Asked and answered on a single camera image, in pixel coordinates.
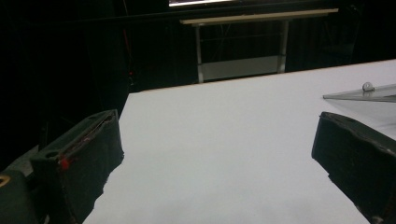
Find white metal frame desk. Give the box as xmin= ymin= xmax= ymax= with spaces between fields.
xmin=179 ymin=7 xmax=340 ymax=85

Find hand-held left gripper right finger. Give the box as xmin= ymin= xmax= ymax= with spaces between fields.
xmin=311 ymin=111 xmax=396 ymax=224

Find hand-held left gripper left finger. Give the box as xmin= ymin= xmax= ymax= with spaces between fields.
xmin=0 ymin=108 xmax=125 ymax=224

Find clear plastic compartment box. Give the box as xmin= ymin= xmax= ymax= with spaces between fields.
xmin=322 ymin=81 xmax=396 ymax=138

